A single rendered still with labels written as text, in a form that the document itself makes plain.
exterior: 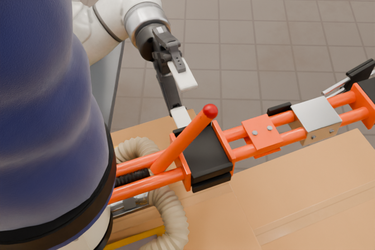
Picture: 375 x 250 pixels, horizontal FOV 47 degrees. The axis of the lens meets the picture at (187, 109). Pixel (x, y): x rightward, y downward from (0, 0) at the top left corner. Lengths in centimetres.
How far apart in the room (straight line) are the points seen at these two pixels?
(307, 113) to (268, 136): 9
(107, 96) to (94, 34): 32
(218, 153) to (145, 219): 20
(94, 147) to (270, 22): 220
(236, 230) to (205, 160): 17
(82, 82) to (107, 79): 85
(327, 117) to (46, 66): 54
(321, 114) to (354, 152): 68
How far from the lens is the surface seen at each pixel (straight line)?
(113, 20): 96
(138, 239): 79
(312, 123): 78
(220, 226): 82
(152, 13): 90
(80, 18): 97
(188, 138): 65
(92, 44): 98
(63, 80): 43
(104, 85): 128
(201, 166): 70
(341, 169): 141
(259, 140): 74
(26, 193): 48
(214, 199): 84
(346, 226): 133
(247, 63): 238
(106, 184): 57
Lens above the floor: 170
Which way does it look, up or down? 52 degrees down
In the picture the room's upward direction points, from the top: straight up
